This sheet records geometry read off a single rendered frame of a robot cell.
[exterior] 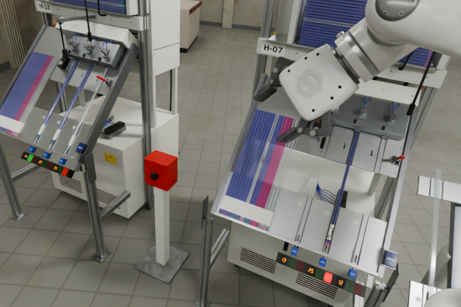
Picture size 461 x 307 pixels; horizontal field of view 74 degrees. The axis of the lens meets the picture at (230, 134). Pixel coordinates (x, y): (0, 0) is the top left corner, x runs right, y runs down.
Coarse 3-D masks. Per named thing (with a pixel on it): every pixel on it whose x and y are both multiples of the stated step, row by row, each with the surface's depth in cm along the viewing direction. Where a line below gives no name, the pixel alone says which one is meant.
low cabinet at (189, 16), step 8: (184, 0) 750; (192, 0) 768; (184, 8) 612; (192, 8) 624; (184, 16) 613; (192, 16) 660; (184, 24) 619; (192, 24) 671; (184, 32) 627; (192, 32) 684; (184, 40) 635; (192, 40) 696; (184, 48) 643
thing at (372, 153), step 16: (272, 96) 147; (272, 112) 144; (288, 112) 142; (336, 128) 135; (304, 144) 135; (336, 144) 132; (368, 144) 129; (384, 144) 128; (400, 144) 127; (336, 160) 130; (352, 160) 128; (368, 160) 127; (384, 160) 126
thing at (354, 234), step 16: (224, 192) 135; (288, 192) 130; (288, 208) 127; (304, 208) 126; (320, 208) 125; (272, 224) 126; (288, 224) 125; (304, 224) 124; (320, 224) 123; (336, 224) 121; (352, 224) 120; (368, 224) 119; (384, 224) 118; (304, 240) 122; (320, 240) 121; (336, 240) 119; (352, 240) 118; (368, 240) 117; (336, 256) 117; (352, 256) 116; (368, 256) 115
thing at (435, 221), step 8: (440, 176) 112; (432, 224) 108; (432, 232) 106; (432, 240) 105; (432, 248) 104; (432, 256) 104; (432, 264) 103; (432, 272) 102; (432, 280) 101; (432, 288) 100
